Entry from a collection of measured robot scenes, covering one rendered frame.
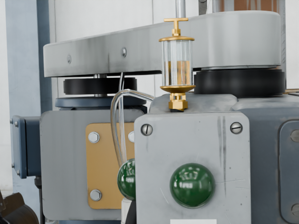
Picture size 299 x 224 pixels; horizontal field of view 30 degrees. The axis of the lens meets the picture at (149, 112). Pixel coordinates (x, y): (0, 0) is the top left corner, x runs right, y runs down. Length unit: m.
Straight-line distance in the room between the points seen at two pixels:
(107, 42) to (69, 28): 5.07
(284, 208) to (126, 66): 0.31
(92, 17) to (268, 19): 5.22
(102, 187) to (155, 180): 0.45
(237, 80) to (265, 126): 0.11
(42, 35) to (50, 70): 4.92
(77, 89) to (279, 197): 0.51
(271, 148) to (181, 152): 0.08
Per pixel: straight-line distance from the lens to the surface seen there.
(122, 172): 0.38
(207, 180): 0.35
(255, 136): 0.42
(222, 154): 0.36
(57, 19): 5.81
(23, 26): 5.43
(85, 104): 0.85
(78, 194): 0.83
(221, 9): 0.91
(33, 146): 0.85
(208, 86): 0.53
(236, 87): 0.52
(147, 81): 5.61
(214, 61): 0.53
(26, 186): 5.50
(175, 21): 0.45
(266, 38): 0.54
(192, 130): 0.36
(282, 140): 0.42
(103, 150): 0.81
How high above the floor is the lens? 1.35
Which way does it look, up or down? 3 degrees down
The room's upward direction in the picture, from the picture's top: 2 degrees counter-clockwise
